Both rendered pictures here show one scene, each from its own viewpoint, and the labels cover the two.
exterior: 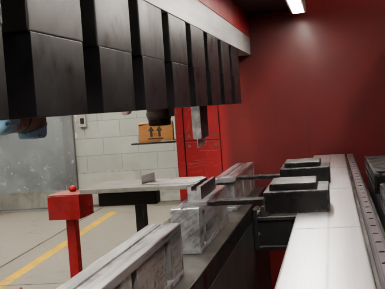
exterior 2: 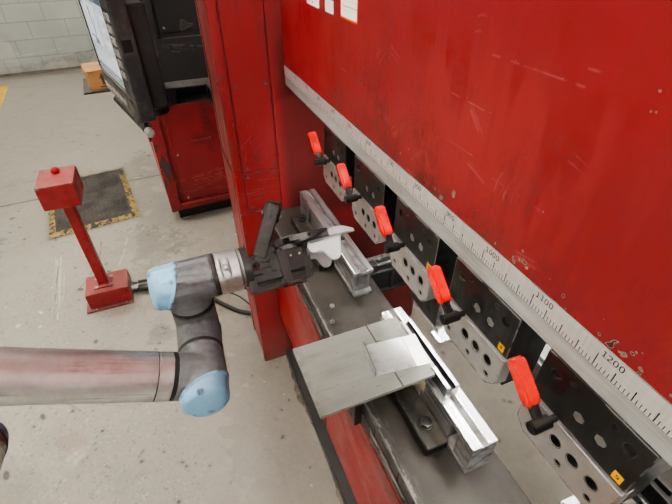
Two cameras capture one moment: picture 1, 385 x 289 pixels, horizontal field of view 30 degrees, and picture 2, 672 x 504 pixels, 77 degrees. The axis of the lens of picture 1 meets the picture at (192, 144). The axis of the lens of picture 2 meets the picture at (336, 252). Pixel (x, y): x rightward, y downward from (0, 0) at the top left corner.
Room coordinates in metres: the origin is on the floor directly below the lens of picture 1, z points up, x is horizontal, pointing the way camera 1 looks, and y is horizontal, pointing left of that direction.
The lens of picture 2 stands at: (1.28, 0.49, 1.77)
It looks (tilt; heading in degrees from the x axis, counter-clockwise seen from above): 38 degrees down; 327
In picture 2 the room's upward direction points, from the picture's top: straight up
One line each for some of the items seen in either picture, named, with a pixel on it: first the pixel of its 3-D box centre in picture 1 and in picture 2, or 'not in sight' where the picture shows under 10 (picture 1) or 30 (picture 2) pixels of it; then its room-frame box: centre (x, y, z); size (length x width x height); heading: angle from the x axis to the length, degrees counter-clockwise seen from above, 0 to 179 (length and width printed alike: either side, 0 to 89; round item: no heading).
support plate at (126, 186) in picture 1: (144, 184); (361, 362); (1.73, 0.12, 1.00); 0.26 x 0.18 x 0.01; 79
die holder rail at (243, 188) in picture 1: (236, 184); (332, 236); (2.24, -0.13, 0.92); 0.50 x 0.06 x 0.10; 169
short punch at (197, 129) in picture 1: (200, 126); (427, 301); (1.70, -0.02, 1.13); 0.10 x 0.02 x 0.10; 169
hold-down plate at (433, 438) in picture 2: not in sight; (402, 391); (1.67, 0.04, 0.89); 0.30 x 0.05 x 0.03; 169
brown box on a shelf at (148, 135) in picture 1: (157, 131); (104, 73); (4.19, 0.20, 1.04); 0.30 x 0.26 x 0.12; 172
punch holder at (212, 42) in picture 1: (197, 71); (428, 246); (1.72, -0.02, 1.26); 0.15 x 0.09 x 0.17; 169
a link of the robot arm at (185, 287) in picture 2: not in sight; (185, 283); (1.86, 0.41, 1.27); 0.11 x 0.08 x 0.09; 79
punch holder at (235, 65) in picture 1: (222, 76); (347, 161); (2.12, -0.10, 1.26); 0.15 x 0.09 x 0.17; 169
